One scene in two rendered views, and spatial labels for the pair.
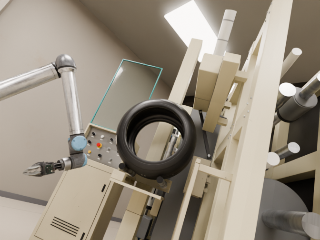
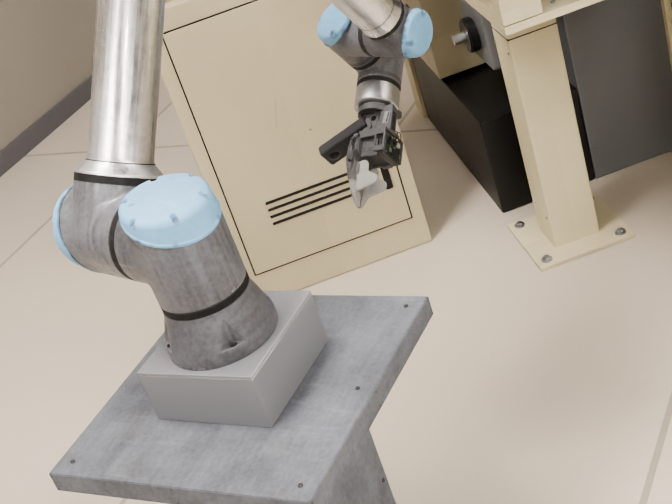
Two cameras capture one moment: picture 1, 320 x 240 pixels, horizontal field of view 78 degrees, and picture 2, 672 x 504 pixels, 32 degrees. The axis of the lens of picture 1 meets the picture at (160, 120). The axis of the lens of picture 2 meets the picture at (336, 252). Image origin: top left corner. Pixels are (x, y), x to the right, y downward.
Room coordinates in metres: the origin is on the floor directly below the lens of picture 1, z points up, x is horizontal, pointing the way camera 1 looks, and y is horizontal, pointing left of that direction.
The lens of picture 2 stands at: (-0.61, 1.24, 1.71)
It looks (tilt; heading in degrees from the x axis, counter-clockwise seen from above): 30 degrees down; 344
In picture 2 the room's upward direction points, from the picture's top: 19 degrees counter-clockwise
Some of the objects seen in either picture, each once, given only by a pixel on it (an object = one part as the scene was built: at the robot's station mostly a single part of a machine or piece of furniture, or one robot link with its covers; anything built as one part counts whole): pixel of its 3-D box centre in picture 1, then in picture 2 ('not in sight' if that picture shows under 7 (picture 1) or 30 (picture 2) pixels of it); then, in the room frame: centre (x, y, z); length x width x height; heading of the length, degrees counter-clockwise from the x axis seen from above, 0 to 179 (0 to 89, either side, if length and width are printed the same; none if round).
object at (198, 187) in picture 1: (196, 177); not in sight; (1.70, -0.46, 1.05); 0.20 x 0.15 x 0.30; 167
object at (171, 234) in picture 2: not in sight; (178, 239); (1.04, 1.02, 0.89); 0.17 x 0.15 x 0.18; 25
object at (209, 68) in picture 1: (212, 88); not in sight; (1.38, -0.31, 1.71); 0.61 x 0.25 x 0.15; 167
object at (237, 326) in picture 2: not in sight; (212, 309); (1.03, 1.02, 0.75); 0.19 x 0.19 x 0.10
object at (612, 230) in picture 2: not in sight; (568, 228); (1.82, -0.08, 0.01); 0.27 x 0.27 x 0.02; 77
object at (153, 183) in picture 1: (147, 178); not in sight; (1.74, -0.08, 0.90); 0.40 x 0.03 x 0.10; 77
